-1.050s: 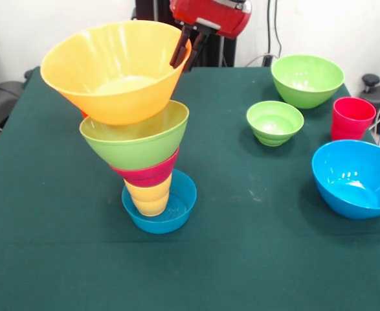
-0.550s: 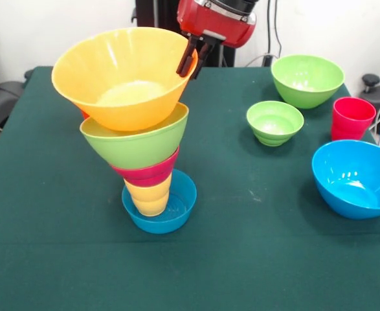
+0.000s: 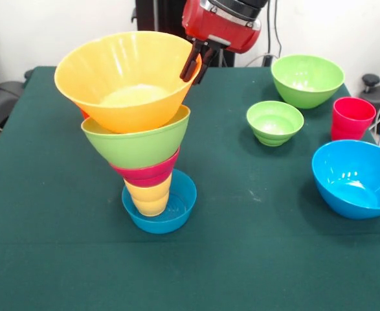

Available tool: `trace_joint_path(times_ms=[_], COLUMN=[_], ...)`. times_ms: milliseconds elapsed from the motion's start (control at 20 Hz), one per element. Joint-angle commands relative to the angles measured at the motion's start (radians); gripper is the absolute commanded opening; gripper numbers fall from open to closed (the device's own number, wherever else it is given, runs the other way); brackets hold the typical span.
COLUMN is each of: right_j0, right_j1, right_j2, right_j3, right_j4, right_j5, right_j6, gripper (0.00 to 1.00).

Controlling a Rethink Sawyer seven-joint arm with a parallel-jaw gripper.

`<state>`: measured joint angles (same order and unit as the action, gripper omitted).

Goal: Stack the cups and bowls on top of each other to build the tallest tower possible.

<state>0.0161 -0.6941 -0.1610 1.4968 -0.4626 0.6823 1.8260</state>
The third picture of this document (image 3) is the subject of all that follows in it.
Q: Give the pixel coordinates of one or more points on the large green plastic bowl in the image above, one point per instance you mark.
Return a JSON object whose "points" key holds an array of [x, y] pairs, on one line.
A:
{"points": [[307, 95], [138, 149]]}

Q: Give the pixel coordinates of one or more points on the orange plastic cup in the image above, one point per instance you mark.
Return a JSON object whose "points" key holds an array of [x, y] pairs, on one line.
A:
{"points": [[83, 113]]}

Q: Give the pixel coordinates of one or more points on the large blue plastic bowl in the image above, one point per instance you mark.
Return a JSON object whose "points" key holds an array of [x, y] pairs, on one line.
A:
{"points": [[338, 201]]}

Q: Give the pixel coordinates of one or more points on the black chair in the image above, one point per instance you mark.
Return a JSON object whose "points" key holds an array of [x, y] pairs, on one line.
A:
{"points": [[2, 97]]}

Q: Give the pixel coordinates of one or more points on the small blue plastic bowl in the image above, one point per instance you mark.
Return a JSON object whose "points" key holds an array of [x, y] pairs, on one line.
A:
{"points": [[186, 201]]}

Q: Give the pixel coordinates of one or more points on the small pink plastic bowl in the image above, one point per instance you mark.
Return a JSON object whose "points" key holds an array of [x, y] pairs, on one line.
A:
{"points": [[144, 178]]}

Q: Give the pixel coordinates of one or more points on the large orange plastic bowl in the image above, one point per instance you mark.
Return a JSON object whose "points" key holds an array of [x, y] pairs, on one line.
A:
{"points": [[128, 120]]}

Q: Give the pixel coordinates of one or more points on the black round knob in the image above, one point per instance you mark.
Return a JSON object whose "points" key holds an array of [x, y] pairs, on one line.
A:
{"points": [[370, 79]]}

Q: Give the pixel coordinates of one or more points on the black plug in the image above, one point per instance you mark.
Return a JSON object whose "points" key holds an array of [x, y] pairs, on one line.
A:
{"points": [[268, 60]]}

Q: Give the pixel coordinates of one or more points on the small green plastic bowl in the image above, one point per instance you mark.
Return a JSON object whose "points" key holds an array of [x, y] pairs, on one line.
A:
{"points": [[274, 136]]}

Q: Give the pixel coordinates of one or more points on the dark green table cloth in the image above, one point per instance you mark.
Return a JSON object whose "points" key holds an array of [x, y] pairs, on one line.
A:
{"points": [[241, 259]]}

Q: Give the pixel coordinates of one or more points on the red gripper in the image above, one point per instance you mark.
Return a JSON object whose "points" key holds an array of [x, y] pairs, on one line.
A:
{"points": [[219, 29]]}

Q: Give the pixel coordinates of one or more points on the yellow plastic cup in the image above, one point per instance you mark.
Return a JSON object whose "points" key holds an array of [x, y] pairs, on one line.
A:
{"points": [[151, 201]]}

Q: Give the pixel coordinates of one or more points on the red plastic cup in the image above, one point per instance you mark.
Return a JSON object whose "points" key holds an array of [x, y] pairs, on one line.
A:
{"points": [[351, 128]]}

